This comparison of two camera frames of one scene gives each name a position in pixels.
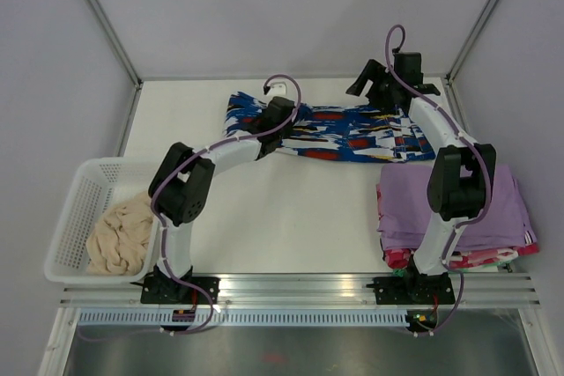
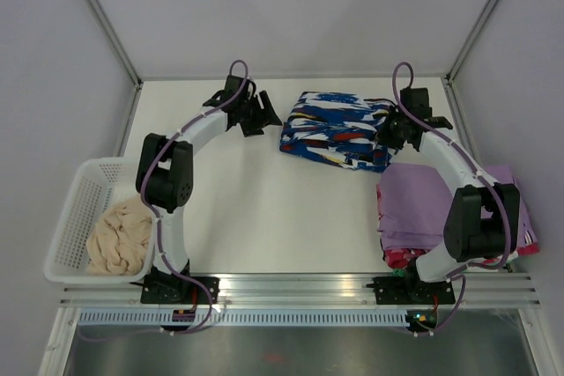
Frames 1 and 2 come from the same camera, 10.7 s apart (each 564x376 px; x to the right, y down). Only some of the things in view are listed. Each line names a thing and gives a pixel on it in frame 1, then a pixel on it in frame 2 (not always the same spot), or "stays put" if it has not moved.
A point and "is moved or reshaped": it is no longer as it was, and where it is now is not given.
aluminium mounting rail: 311,290 stays put
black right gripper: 373,70 -> 383,136
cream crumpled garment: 118,243 stays put
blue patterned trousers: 352,133 is moved or reshaped
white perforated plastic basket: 98,183 stays put
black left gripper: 290,129 -> 267,114
